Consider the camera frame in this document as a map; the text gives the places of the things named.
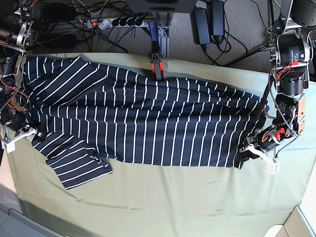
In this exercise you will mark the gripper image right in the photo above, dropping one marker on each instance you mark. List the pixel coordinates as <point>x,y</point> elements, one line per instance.
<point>255,147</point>

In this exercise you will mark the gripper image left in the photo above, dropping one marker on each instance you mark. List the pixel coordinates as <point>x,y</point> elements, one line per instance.
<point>35,135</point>

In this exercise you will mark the navy white striped T-shirt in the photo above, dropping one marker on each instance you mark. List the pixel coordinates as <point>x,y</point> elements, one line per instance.
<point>94,112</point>

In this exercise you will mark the robot arm image right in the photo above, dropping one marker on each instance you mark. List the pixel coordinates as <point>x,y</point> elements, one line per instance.
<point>291,51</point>

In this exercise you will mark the white box corner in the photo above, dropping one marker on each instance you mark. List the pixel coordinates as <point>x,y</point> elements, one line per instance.
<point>296,225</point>

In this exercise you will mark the grey plastic bin corner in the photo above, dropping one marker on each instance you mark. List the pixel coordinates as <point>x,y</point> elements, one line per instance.
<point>16,225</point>

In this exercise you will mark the white power strip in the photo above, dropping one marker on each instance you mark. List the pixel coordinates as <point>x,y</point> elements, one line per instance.
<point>125,22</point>

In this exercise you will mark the black power adapter left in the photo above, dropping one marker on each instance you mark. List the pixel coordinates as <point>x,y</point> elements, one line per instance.
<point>200,26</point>

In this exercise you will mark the black power adapter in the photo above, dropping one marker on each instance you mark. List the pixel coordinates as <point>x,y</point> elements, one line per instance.
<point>216,17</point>
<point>200,26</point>

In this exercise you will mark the black power adapter right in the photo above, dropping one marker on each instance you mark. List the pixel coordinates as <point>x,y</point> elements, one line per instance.
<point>216,17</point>

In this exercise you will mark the black tripod stand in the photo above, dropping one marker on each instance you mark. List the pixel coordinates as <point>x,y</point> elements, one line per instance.
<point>278,27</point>

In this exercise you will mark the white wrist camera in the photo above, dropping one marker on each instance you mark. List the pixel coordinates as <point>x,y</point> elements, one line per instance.
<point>272,166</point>
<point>8,146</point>

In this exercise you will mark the aluminium frame post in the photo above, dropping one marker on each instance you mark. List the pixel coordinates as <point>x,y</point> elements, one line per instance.
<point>163,21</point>

